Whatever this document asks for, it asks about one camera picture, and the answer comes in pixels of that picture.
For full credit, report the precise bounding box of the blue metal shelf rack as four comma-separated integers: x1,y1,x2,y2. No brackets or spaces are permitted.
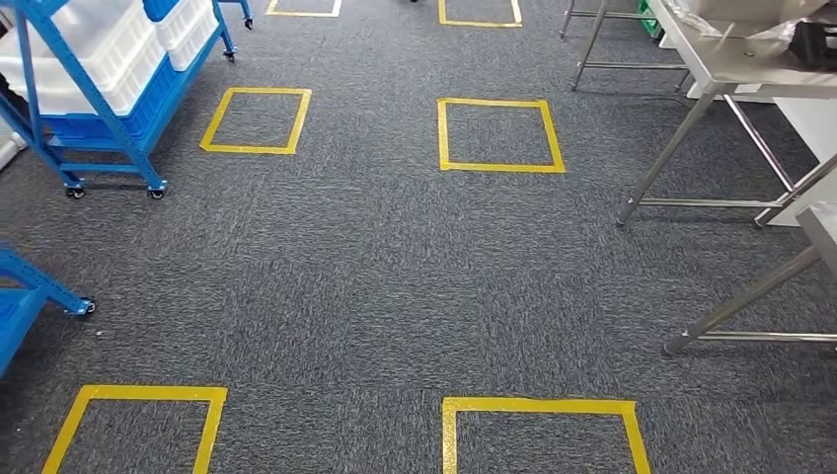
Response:
0,240,98,379
0,0,238,200
218,0,255,32

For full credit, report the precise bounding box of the stainless steel workbench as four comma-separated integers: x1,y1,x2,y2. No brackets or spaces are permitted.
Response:
661,202,837,357

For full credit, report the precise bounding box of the blue plastic crate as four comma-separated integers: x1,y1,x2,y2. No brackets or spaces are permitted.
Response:
38,55,183,143
142,0,181,22

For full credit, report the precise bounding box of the green plastic crate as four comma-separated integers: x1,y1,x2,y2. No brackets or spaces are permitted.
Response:
637,0,663,40

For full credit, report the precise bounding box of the large white plastic crate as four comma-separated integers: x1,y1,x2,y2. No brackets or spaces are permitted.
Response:
0,0,168,118

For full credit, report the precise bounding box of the clear plastic wrap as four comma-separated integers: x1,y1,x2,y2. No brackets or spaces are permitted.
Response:
666,0,837,57

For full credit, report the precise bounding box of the stainless steel table frame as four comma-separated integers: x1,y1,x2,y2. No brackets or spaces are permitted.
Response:
559,0,696,93

